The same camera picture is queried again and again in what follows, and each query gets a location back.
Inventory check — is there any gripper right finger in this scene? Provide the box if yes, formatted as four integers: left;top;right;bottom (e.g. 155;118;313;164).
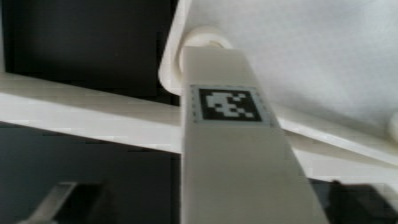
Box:
310;179;398;224

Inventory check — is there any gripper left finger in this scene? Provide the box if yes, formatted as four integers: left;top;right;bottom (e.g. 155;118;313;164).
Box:
17;182;114;224

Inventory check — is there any white desk leg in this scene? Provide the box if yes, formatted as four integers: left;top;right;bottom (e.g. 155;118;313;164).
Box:
182;47;329;224

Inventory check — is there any white desk tabletop tray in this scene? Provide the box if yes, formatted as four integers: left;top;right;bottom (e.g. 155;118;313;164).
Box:
159;0;398;168

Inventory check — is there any white front fence bar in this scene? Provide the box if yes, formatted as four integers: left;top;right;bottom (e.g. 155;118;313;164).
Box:
0;72;398;190

